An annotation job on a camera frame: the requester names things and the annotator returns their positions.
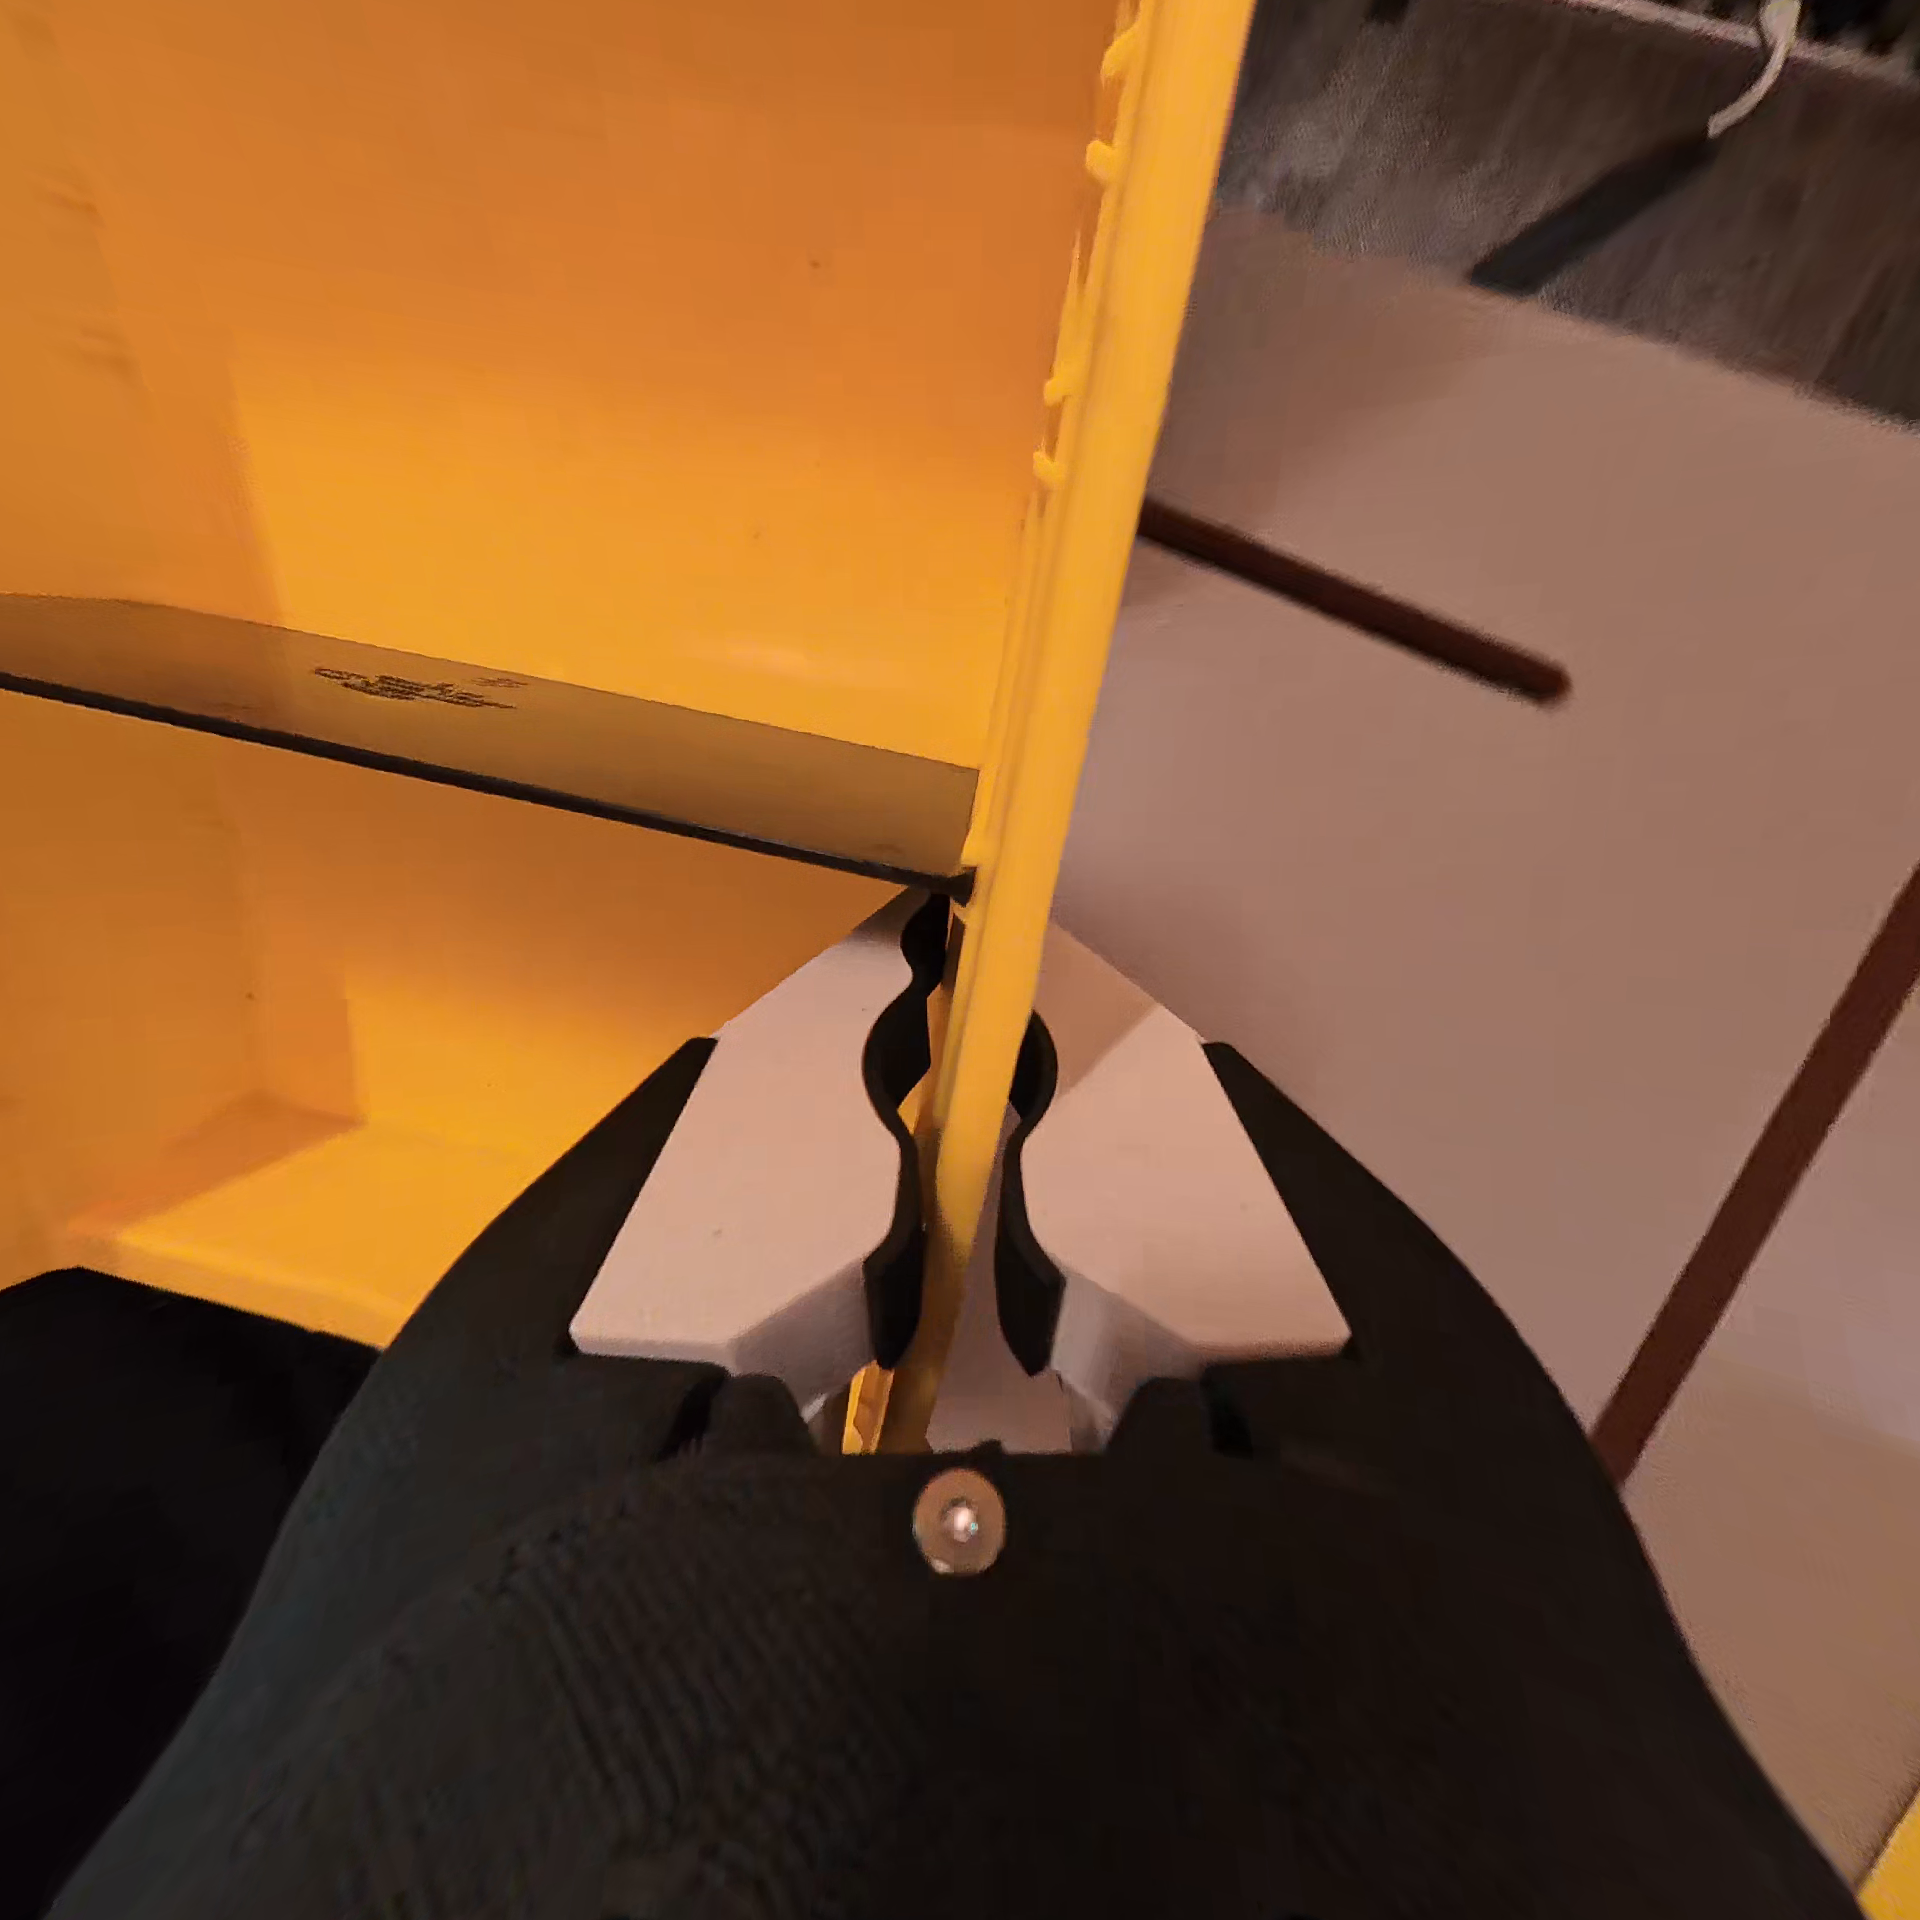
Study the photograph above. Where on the black bin divider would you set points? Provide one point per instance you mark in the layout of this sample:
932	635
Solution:
629	749

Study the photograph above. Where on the yellow plastic object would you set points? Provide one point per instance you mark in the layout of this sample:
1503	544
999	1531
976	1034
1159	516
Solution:
1898	1875

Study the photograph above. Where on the black table foot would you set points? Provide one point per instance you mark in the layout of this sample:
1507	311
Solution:
1588	218

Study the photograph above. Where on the yellow plastic bin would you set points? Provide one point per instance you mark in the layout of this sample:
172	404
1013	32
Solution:
570	389

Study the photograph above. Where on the dark cloth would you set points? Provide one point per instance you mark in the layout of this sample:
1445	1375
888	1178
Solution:
136	1500

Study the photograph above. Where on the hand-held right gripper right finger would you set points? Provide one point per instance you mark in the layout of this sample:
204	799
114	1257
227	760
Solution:
1184	1213

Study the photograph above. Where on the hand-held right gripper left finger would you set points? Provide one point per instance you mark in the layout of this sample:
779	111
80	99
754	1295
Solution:
779	1200

